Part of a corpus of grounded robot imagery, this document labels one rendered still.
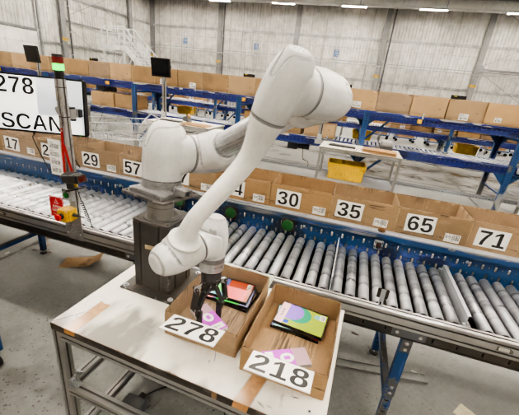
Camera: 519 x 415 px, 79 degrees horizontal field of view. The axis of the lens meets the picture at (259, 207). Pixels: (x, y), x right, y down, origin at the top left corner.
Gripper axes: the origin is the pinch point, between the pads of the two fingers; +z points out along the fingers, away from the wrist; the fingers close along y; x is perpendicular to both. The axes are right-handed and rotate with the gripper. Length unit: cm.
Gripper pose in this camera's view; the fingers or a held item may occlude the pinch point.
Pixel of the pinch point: (208, 314)
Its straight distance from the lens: 129.5
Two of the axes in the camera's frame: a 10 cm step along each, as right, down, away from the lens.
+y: 7.7, -1.6, 6.1
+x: -6.2, -3.4, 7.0
